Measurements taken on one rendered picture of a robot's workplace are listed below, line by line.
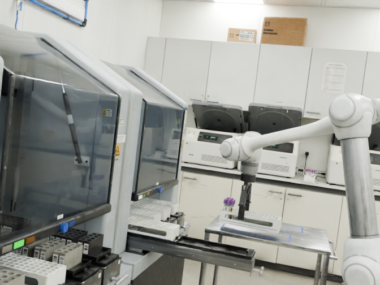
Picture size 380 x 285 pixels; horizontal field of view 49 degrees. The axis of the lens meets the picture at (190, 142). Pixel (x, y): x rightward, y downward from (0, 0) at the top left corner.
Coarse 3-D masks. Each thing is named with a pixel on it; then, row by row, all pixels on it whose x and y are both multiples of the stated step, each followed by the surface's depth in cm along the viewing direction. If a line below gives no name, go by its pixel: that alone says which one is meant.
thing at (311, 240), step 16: (224, 224) 220; (288, 224) 238; (208, 240) 208; (256, 240) 201; (272, 240) 200; (288, 240) 203; (304, 240) 207; (320, 240) 211; (320, 256) 234; (336, 256) 199
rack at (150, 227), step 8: (128, 224) 195; (136, 224) 186; (144, 224) 185; (152, 224) 186; (160, 224) 187; (168, 224) 188; (176, 224) 191; (136, 232) 186; (144, 232) 185; (152, 232) 193; (160, 232) 193; (168, 232) 182; (176, 232) 186
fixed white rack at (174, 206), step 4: (140, 200) 234; (144, 200) 236; (148, 200) 237; (152, 200) 238; (156, 200) 240; (160, 200) 241; (152, 204) 232; (156, 204) 232; (160, 204) 231; (164, 204) 231; (168, 204) 232; (172, 204) 235; (176, 204) 235; (172, 208) 229; (176, 208) 234; (172, 212) 229
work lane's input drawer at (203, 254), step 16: (128, 240) 185; (144, 240) 183; (160, 240) 182; (176, 240) 182; (192, 240) 190; (176, 256) 179; (192, 256) 177; (208, 256) 175; (224, 256) 174; (240, 256) 173
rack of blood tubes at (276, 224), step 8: (224, 216) 209; (248, 216) 205; (256, 216) 206; (264, 216) 207; (272, 216) 209; (240, 224) 207; (248, 224) 206; (256, 224) 204; (264, 224) 213; (272, 224) 211; (280, 224) 208
